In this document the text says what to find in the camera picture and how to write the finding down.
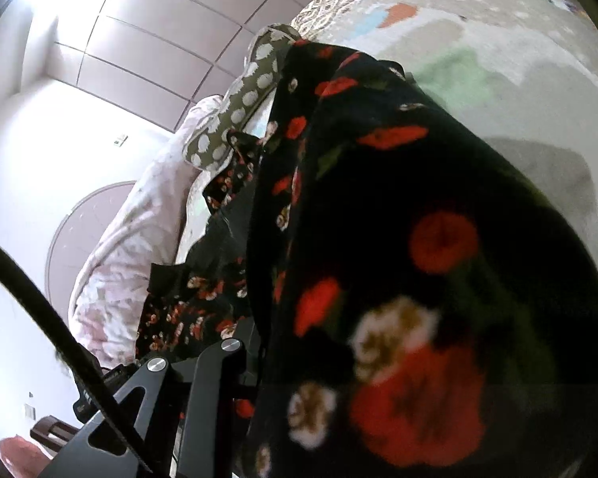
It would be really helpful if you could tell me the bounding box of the black floral dress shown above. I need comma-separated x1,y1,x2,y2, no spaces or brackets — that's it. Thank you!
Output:
136,40,598,477

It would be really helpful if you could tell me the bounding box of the dark wooden chair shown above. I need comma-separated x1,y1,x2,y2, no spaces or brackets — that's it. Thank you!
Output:
30,415,79,454

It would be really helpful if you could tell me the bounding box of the pink floral comforter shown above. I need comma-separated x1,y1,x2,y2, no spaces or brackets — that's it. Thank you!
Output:
69,95,221,369

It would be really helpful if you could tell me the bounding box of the rounded headboard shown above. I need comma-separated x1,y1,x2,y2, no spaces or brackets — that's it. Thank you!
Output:
45,181,135,321

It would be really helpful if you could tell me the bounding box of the green white patterned pillow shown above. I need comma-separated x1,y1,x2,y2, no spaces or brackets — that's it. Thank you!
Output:
183,24,301,172

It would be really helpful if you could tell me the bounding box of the white wardrobe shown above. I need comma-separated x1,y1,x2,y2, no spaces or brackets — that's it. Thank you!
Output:
24,0,311,131

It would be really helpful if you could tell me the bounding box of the patchwork quilted bedspread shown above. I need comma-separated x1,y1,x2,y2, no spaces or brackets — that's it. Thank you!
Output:
175,0,598,300

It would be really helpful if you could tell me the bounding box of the black cable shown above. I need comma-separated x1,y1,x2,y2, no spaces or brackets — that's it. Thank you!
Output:
0,230,153,478

